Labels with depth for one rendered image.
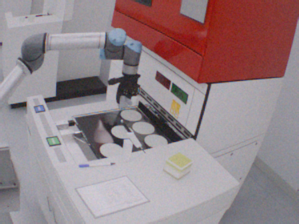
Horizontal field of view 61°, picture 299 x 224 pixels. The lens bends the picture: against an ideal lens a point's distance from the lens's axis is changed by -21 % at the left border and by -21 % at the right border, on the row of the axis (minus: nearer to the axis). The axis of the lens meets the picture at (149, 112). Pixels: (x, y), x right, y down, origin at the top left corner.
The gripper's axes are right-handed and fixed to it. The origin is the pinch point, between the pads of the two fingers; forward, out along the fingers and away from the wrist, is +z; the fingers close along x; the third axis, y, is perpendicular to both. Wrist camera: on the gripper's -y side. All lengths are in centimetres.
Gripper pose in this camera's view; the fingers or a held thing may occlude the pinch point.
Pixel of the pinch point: (120, 107)
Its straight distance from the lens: 156.9
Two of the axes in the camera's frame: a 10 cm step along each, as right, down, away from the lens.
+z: -1.7, 8.5, 5.0
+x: 5.0, -3.6, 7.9
